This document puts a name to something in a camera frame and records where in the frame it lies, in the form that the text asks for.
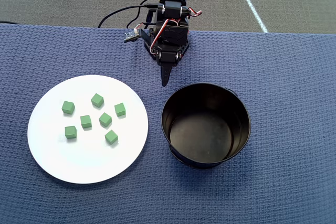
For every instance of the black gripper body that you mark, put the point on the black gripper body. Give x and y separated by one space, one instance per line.
168 57

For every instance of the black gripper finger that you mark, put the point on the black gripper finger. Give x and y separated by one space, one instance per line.
165 75

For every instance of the green cube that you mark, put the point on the green cube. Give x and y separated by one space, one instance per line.
120 109
70 132
68 107
85 121
105 119
111 137
97 100

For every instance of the white round plate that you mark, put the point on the white round plate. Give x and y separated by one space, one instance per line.
86 161

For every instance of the black round metal pot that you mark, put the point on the black round metal pot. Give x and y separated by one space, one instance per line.
204 134

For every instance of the white floor tape line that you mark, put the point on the white floor tape line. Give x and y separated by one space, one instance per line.
253 9

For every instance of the blue woven table cloth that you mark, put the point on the blue woven table cloth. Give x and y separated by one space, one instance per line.
262 182

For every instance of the small wrist camera board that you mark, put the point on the small wrist camera board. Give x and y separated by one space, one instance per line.
131 36

